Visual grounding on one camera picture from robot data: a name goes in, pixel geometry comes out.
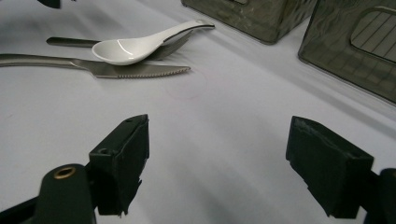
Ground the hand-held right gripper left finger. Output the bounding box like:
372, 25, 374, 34
88, 114, 150, 217

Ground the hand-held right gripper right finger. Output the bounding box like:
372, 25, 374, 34
285, 116, 375, 219

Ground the metal fork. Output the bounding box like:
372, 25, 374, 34
46, 29, 196, 62

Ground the white ceramic spoon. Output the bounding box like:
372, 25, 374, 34
92, 19, 216, 66

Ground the metal table knife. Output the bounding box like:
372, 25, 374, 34
0, 53, 191, 79

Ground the smoky transparent plastic bin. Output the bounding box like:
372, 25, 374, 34
181, 0, 318, 45
297, 0, 396, 105

